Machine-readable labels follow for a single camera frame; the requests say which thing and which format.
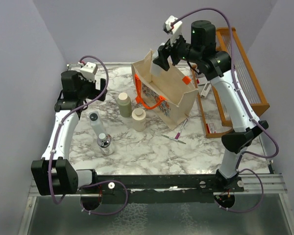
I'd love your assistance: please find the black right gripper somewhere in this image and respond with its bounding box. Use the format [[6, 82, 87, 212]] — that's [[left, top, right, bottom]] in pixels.
[[152, 30, 200, 71]]

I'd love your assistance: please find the green bottle white cap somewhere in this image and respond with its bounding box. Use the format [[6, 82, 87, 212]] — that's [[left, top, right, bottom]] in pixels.
[[117, 93, 132, 118]]

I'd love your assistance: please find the cream floral canvas bag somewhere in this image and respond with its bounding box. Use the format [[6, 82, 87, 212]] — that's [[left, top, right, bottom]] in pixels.
[[131, 50, 198, 130]]

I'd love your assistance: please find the beige bottle beige cap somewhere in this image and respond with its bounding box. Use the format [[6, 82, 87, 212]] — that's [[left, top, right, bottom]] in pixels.
[[132, 108, 146, 132]]

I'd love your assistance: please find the white square bottle dark cap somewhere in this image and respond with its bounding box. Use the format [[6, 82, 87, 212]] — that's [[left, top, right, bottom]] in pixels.
[[150, 51, 162, 77]]

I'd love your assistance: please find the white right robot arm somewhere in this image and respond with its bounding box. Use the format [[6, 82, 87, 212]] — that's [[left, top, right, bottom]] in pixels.
[[150, 16, 269, 191]]

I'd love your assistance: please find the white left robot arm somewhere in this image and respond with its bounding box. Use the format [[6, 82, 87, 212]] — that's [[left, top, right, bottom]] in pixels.
[[31, 70, 109, 196]]

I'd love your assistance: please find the small white box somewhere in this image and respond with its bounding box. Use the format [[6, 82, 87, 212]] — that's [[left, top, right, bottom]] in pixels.
[[200, 83, 212, 98]]

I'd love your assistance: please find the silver chrome bottle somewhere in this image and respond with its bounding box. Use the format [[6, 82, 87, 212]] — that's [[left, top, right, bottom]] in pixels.
[[97, 133, 114, 155]]

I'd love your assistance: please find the pink white pen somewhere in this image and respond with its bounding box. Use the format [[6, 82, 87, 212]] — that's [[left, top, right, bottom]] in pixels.
[[175, 119, 188, 140]]

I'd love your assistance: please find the silver pen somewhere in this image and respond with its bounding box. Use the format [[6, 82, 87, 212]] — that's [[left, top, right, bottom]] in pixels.
[[161, 134, 186, 144]]

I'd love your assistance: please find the wooden rack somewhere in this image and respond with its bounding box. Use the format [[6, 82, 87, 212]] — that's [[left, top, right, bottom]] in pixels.
[[213, 27, 270, 127]]

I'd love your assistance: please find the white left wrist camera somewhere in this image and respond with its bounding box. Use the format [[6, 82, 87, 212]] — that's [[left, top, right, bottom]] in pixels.
[[80, 62, 98, 83]]

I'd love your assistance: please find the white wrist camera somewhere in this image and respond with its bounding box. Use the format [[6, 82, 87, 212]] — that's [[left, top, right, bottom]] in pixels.
[[80, 62, 98, 83], [163, 15, 182, 46]]

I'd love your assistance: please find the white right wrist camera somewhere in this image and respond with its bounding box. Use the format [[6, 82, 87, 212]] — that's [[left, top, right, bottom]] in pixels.
[[163, 15, 182, 46]]

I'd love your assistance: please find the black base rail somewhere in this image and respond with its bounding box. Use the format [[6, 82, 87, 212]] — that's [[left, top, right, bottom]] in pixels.
[[77, 174, 244, 204]]

